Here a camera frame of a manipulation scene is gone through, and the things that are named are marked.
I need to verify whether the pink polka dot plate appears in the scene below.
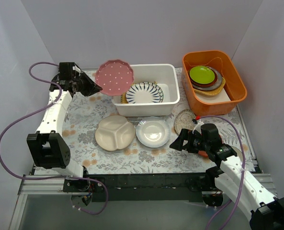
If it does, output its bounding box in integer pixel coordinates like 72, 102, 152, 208
95, 59, 134, 96

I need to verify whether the pale blue rimmed plate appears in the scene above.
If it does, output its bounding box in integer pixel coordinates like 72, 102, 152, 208
136, 117, 170, 148

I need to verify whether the yellow bamboo mat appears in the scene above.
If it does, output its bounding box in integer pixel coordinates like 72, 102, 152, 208
121, 81, 157, 104

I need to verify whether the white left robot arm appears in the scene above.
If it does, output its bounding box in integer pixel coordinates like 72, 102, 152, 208
27, 62, 102, 192

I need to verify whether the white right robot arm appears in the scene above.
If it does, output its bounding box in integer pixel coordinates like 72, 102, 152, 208
91, 91, 284, 230

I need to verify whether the white board in bin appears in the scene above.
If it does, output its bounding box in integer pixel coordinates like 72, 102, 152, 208
195, 89, 230, 104

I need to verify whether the orange plastic bin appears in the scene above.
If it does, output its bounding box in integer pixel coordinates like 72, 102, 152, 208
182, 50, 247, 116

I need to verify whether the white plastic bin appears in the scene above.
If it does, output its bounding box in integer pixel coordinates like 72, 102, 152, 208
112, 64, 180, 117

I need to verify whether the red brown plate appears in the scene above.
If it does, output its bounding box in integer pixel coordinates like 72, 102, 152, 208
198, 150, 208, 158

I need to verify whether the speckled beige plate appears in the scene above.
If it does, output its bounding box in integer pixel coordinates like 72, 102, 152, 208
174, 109, 196, 135

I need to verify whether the floral table mat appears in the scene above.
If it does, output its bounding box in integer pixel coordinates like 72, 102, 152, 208
34, 67, 255, 175

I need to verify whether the black rimmed white bowl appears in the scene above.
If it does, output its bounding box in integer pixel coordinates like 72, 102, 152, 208
232, 146, 243, 161

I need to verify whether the woven yellow basket tray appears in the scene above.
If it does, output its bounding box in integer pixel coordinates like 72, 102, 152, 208
193, 78, 226, 96

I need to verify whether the cream divided plate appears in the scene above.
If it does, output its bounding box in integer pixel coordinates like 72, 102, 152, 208
95, 115, 136, 151

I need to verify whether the brown plate under green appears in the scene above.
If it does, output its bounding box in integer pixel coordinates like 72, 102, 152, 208
191, 68, 218, 88

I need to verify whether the grey round plate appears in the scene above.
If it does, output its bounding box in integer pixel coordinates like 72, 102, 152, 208
191, 68, 223, 91

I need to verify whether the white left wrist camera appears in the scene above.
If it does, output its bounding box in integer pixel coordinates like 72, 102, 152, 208
72, 66, 82, 74

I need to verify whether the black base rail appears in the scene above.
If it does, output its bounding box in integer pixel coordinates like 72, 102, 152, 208
63, 172, 224, 207

